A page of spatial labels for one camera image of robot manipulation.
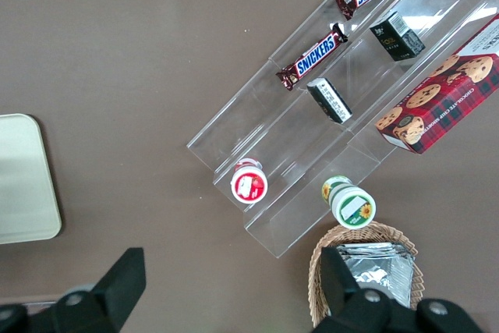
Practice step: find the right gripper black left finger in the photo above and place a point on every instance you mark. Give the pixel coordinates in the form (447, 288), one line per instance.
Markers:
(113, 294)

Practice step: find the light wicker basket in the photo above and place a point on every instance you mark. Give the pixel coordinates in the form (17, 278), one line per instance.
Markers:
(397, 237)

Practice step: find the green lidded yogurt cup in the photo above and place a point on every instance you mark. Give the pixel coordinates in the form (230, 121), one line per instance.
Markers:
(352, 208)

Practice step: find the red lidded yogurt cup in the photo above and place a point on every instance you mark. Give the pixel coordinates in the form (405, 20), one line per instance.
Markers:
(248, 186)

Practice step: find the red tartan cookie box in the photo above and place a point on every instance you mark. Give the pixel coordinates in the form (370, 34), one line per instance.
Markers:
(440, 103)

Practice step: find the small black box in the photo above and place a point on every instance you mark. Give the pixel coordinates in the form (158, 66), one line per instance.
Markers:
(393, 40)
(329, 101)

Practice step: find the clear acrylic stair display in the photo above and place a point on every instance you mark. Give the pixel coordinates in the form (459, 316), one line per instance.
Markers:
(280, 130)

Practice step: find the stack of foil containers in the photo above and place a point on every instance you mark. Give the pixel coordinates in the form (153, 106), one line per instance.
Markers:
(382, 270)

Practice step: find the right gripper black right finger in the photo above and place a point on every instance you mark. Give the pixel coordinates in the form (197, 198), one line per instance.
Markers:
(351, 309)

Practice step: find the beige plastic tray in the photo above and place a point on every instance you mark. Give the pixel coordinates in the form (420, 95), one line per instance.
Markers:
(23, 177)

